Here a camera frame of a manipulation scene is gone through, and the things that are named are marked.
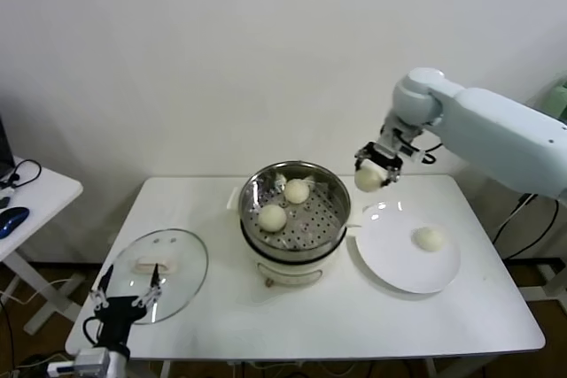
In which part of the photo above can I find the white electric cooking pot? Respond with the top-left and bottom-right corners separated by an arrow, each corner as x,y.
228,187 -> 365,288

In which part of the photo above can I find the black laptop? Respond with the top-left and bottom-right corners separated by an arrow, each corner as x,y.
0,114 -> 17,180

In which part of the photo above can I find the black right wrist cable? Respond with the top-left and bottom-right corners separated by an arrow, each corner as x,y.
416,142 -> 445,165

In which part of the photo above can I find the pale green box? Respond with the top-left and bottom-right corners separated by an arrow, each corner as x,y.
547,80 -> 567,126

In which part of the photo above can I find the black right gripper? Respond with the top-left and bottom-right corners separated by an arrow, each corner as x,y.
353,140 -> 405,188

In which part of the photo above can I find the glass pot lid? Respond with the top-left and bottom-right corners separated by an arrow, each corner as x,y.
105,228 -> 210,325

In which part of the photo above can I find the black power cable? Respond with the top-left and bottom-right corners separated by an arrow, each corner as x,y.
490,193 -> 560,263

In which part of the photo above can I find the blue computer mouse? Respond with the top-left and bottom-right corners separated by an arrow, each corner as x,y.
0,206 -> 31,238

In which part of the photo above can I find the stainless steel steamer basket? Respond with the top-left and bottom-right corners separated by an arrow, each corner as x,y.
238,159 -> 352,264

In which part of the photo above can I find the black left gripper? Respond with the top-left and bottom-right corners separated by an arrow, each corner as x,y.
89,262 -> 163,347

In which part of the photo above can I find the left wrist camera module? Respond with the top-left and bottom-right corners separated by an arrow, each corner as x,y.
47,359 -> 77,375

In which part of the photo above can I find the white round plate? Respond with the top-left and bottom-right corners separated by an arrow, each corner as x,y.
353,201 -> 462,295

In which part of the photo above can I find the black headset cable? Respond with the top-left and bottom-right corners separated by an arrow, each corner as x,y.
0,158 -> 43,196

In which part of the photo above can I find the white side table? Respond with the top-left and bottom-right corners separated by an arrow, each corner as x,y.
0,154 -> 84,336

